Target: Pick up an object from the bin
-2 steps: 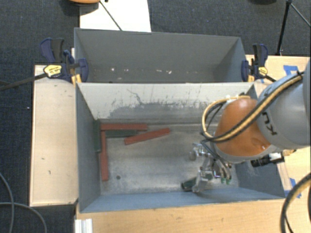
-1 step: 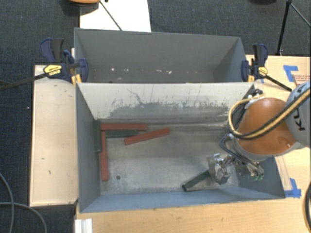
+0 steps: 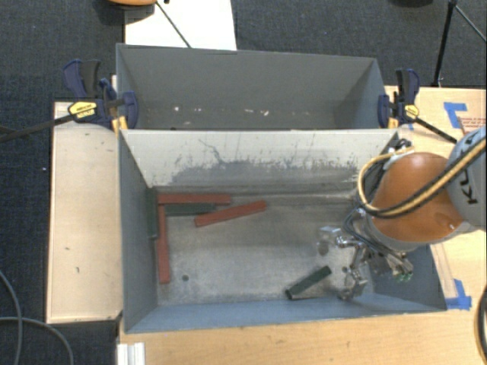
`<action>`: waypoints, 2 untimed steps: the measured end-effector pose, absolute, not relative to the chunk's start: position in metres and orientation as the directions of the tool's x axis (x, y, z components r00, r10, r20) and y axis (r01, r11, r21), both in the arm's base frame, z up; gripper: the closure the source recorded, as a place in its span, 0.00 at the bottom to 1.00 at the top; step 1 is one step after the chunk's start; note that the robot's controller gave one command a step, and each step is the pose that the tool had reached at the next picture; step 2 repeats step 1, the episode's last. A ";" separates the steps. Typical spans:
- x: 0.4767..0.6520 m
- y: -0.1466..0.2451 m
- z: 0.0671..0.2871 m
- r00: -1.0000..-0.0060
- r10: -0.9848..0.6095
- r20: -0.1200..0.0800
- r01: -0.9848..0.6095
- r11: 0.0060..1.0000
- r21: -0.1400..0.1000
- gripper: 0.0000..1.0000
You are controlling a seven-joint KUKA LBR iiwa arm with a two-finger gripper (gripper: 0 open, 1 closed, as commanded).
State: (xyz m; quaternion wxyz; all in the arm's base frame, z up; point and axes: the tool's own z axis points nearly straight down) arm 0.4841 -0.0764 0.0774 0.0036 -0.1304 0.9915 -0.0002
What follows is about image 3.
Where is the red-brown flat block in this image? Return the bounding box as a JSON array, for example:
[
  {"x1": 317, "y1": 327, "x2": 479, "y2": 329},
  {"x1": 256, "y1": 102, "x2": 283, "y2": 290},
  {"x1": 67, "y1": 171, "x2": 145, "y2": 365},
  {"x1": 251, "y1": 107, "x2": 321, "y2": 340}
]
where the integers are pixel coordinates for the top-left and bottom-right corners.
[
  {"x1": 157, "y1": 192, "x2": 233, "y2": 206},
  {"x1": 193, "y1": 199, "x2": 269, "y2": 228},
  {"x1": 156, "y1": 205, "x2": 172, "y2": 285}
]

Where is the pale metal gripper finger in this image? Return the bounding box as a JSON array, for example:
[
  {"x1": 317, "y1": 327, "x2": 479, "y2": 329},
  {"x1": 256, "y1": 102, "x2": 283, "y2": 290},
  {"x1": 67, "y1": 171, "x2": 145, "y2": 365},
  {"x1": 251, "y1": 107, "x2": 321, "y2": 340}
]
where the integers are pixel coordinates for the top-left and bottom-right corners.
[
  {"x1": 337, "y1": 269, "x2": 370, "y2": 302},
  {"x1": 317, "y1": 225, "x2": 366, "y2": 257}
]

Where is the grey metal bin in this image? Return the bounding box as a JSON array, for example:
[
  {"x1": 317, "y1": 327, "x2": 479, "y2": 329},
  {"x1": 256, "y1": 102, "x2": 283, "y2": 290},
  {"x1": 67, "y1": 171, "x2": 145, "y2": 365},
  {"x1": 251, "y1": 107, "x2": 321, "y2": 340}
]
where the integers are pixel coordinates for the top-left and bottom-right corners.
[{"x1": 115, "y1": 43, "x2": 448, "y2": 335}]

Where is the pale wood board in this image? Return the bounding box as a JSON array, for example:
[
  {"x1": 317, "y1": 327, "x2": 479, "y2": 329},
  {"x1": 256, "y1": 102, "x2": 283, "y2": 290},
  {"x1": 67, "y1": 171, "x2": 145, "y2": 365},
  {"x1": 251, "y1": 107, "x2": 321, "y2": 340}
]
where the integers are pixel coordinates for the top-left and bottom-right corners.
[{"x1": 45, "y1": 101, "x2": 125, "y2": 325}]

